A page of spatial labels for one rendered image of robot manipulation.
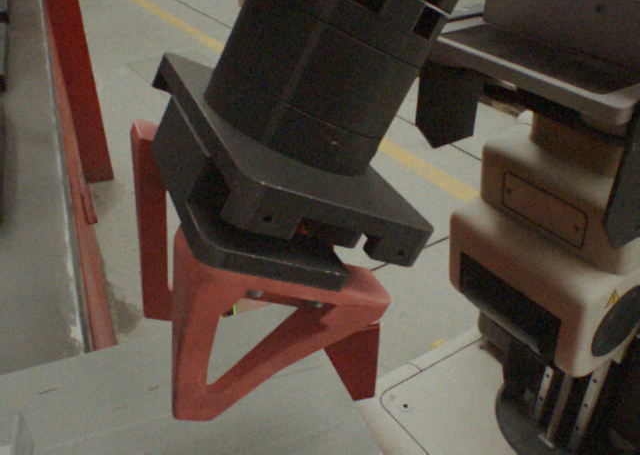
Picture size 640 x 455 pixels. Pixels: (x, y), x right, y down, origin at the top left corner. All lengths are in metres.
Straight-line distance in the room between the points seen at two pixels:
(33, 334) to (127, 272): 1.53
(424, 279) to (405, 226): 1.83
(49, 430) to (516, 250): 0.59
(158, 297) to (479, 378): 1.11
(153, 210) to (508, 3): 0.54
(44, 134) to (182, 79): 0.71
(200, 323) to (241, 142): 0.05
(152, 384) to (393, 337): 1.49
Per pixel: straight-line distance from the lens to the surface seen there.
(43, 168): 0.82
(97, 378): 0.33
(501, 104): 3.26
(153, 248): 0.24
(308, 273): 0.17
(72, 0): 2.38
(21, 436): 0.30
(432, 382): 1.30
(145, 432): 0.31
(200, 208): 0.17
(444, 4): 0.18
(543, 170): 0.77
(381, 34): 0.17
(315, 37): 0.17
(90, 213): 1.34
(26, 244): 0.68
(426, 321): 1.85
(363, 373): 0.72
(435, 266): 2.06
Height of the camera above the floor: 1.23
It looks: 34 degrees down
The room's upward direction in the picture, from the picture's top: straight up
